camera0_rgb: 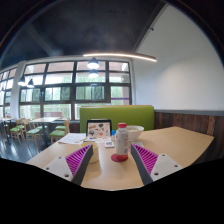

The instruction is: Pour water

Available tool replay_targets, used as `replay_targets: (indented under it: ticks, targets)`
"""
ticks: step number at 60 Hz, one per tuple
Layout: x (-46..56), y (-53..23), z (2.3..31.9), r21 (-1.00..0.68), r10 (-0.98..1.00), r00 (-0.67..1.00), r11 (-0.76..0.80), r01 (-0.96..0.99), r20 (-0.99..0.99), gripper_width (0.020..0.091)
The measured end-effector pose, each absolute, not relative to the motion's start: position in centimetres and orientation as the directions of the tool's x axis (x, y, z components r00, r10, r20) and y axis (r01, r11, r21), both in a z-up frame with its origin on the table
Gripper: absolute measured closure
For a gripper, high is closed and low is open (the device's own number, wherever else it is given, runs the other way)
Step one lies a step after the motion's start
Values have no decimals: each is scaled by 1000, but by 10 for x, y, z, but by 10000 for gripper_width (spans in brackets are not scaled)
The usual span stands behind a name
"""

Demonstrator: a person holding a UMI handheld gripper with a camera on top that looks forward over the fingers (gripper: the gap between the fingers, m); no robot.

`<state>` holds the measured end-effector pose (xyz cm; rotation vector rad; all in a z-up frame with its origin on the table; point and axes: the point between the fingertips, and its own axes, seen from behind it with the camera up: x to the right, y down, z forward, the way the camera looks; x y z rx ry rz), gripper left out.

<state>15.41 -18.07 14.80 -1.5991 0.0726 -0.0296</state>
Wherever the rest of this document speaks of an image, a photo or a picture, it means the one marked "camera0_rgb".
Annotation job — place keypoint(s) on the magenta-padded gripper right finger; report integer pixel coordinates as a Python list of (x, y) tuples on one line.
[(163, 167)]

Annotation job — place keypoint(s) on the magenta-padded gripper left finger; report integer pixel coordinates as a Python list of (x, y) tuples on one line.
[(59, 166)]

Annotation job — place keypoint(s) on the clear red-capped drink bottle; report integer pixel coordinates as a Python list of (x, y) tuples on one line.
[(122, 141)]

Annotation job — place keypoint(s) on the white paper sheets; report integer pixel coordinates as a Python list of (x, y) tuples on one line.
[(71, 138)]

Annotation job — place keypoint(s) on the group of green-seated wooden chairs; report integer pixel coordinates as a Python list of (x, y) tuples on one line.
[(33, 131)]

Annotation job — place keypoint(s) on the white bowl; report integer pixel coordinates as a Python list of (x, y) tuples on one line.
[(136, 132)]

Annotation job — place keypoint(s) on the flat round red coaster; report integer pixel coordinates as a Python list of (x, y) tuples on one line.
[(115, 158)]

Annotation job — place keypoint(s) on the wooden dining table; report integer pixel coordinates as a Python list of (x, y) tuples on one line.
[(45, 119)]

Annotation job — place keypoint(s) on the black-framed sticker-covered tablet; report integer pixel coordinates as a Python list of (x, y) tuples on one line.
[(98, 129)]

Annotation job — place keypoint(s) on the small blue bottle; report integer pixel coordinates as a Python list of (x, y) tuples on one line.
[(113, 133)]

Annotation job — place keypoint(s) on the green upholstered bench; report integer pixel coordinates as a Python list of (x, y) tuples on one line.
[(116, 114)]

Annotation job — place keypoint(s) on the group of pendant lamps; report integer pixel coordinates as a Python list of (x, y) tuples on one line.
[(93, 63)]

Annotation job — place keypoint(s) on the long linear ceiling light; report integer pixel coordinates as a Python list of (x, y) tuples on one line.
[(120, 55)]

